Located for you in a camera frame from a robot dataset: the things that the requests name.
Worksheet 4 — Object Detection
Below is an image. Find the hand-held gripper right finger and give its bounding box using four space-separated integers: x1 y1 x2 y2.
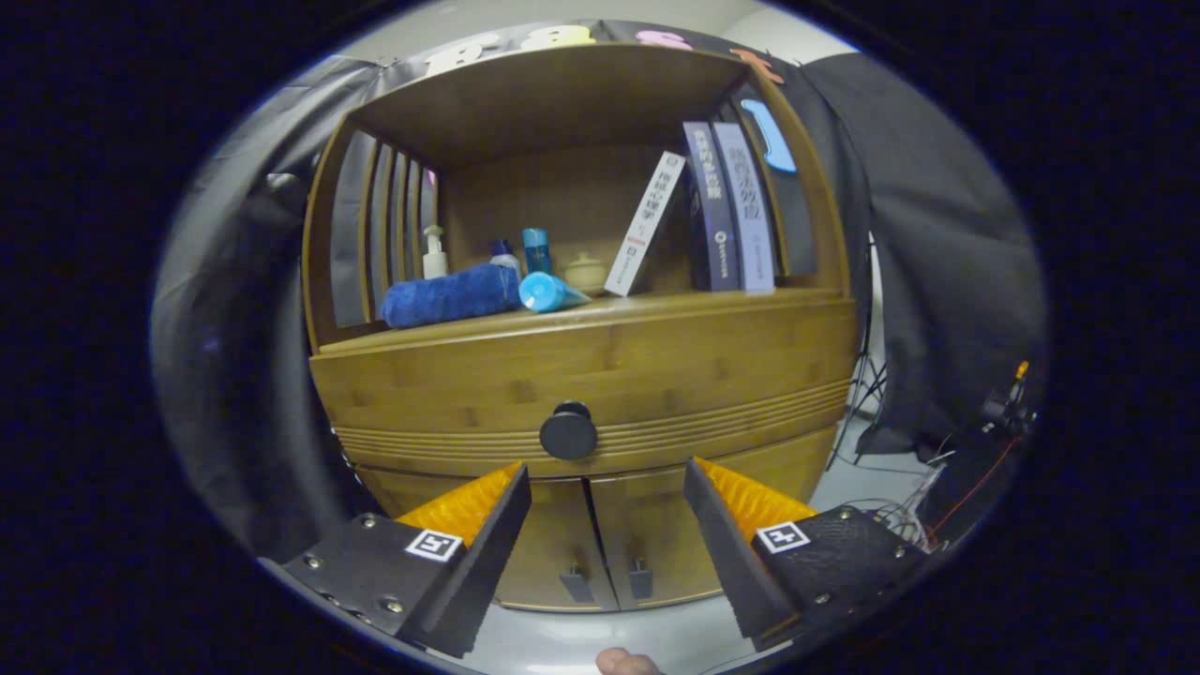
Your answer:
682 457 929 653

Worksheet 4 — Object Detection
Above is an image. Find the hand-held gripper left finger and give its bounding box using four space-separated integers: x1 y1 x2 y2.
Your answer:
281 461 533 659

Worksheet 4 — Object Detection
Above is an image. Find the wooden drawer with black knob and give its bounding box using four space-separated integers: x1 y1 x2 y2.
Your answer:
309 289 859 479

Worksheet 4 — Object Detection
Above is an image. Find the blue squeeze tube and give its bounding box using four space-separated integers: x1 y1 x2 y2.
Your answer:
518 271 593 314

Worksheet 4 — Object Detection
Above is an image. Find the wooden cabinet door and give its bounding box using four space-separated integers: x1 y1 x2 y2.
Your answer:
361 467 620 613
586 427 835 608

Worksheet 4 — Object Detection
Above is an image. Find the wooden countertop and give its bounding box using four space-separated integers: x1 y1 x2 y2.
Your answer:
323 286 840 353

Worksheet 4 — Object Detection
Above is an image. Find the wooden cabinet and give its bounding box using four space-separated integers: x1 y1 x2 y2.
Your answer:
302 42 859 615

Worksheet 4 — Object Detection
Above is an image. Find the black tripod stand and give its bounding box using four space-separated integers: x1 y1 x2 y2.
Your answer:
830 234 887 470

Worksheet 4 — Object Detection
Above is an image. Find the dark equipment box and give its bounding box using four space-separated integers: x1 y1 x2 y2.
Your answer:
914 436 1028 549

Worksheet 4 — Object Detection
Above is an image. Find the blue rolled towel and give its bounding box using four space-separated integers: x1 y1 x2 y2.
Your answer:
380 263 522 330

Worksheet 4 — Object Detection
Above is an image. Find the black and orange device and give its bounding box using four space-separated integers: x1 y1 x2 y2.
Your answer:
980 361 1037 437

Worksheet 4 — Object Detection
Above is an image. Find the beige lidded teacup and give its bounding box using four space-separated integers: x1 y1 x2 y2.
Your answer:
563 251 608 295

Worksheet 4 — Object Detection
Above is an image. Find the light purple book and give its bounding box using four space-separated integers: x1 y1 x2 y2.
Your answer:
712 122 777 295

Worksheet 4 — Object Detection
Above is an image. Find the dark blue book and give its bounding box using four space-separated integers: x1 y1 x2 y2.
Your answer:
682 121 742 293

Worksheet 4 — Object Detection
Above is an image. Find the white book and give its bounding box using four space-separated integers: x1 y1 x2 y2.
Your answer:
605 151 687 298

